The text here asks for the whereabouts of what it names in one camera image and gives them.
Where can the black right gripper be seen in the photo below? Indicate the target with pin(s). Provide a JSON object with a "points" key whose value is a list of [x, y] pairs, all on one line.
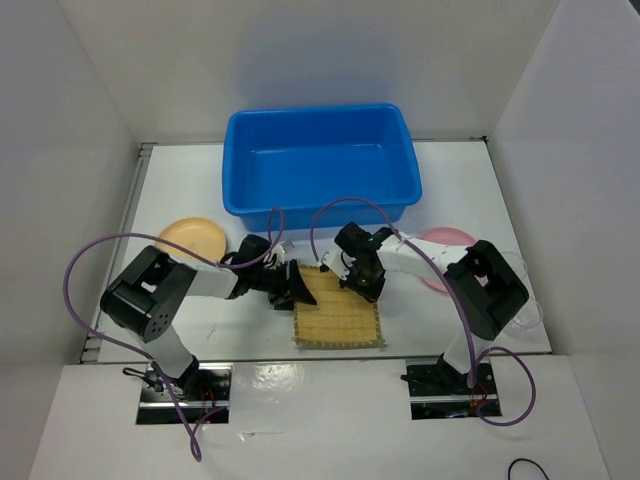
{"points": [[370, 294]]}

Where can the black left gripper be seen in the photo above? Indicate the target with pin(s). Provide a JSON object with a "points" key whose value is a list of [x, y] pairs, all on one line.
{"points": [[291, 289]]}

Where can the square bamboo woven tray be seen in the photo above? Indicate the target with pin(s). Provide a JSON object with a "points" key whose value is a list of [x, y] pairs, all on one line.
{"points": [[340, 320]]}

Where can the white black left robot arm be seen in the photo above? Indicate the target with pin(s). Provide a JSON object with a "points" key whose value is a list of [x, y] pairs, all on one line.
{"points": [[148, 293]]}

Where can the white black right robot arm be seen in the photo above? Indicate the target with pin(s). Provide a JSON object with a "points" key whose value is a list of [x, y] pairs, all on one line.
{"points": [[485, 290]]}

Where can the blue plastic bin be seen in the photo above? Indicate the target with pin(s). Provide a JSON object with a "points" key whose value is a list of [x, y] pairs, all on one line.
{"points": [[319, 164]]}

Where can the pink plastic plate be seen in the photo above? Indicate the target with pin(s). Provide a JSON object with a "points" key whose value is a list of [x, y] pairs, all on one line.
{"points": [[452, 243]]}

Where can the orange plastic plate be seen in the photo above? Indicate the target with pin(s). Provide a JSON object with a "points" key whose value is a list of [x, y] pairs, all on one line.
{"points": [[198, 234]]}

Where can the clear plastic cup near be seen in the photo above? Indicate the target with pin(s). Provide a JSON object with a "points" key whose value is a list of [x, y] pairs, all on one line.
{"points": [[528, 318]]}

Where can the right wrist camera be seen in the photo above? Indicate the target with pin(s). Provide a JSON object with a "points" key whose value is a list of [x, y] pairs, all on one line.
{"points": [[336, 262]]}

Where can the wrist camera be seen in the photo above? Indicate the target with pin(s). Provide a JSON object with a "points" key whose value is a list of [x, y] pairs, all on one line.
{"points": [[279, 252], [336, 262]]}

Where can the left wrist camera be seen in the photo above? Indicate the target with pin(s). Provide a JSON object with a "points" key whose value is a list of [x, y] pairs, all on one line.
{"points": [[279, 252]]}

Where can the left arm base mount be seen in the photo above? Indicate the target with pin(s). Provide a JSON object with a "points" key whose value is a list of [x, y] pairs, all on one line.
{"points": [[205, 403]]}

